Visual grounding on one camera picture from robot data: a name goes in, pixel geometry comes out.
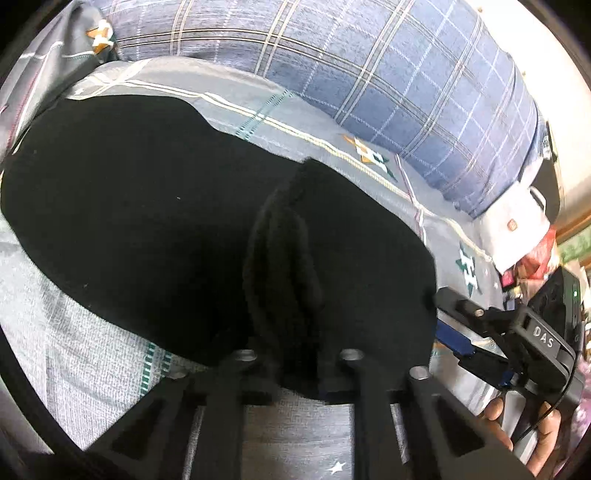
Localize grey printed bedsheet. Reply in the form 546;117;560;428
0;0;532;480

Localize person's right hand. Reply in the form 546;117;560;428
482;396;564;478

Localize white paper bag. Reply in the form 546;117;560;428
478;181;553;274

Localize blue plaid quilt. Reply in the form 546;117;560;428
92;0;549;220

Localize black pants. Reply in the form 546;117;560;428
0;95;439;401

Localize green patterned cloth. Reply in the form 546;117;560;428
558;231;591;265

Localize red plastic bag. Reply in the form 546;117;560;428
515;226;560;283

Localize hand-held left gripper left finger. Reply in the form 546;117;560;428
85;348;279;480

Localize black cushion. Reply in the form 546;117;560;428
538;121;562;223

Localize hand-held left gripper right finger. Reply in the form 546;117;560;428
323;348;536;480

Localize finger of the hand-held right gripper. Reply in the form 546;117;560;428
433;320;514;387
434;287;517;343

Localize black cable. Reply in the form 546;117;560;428
512;362;580;443

